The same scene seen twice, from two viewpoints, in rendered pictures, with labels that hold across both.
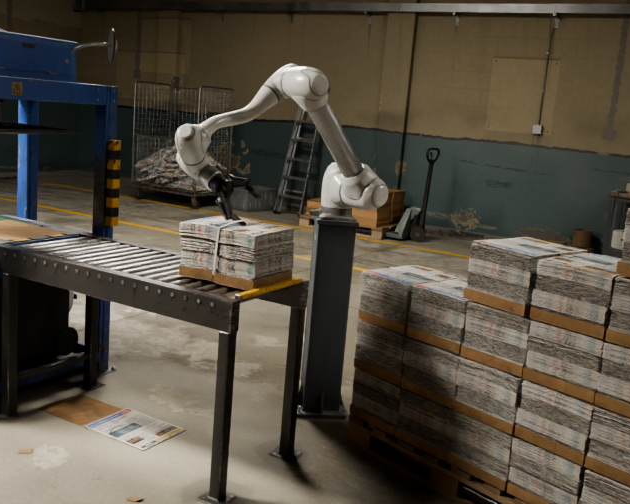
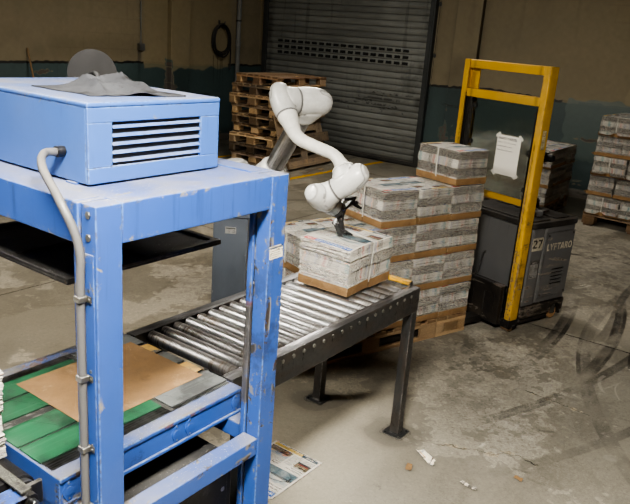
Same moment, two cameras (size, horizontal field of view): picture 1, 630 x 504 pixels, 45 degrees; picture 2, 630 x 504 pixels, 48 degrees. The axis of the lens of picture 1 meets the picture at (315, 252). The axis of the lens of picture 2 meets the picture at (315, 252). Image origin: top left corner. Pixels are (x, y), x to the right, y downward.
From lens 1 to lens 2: 4.62 m
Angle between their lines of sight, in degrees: 82
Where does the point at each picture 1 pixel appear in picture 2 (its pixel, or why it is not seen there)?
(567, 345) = (434, 230)
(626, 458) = (457, 271)
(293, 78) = (319, 100)
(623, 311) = (458, 203)
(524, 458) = not seen: hidden behind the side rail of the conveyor
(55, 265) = (305, 350)
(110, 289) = (349, 336)
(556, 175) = not seen: outside the picture
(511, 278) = (407, 206)
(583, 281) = (441, 194)
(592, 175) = not seen: outside the picture
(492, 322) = (397, 236)
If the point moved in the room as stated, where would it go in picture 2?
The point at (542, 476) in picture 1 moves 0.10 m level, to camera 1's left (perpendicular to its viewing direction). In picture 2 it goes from (424, 303) to (424, 309)
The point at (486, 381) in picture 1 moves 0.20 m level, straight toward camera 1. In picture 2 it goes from (396, 271) to (427, 277)
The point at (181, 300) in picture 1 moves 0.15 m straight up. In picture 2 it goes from (395, 307) to (398, 277)
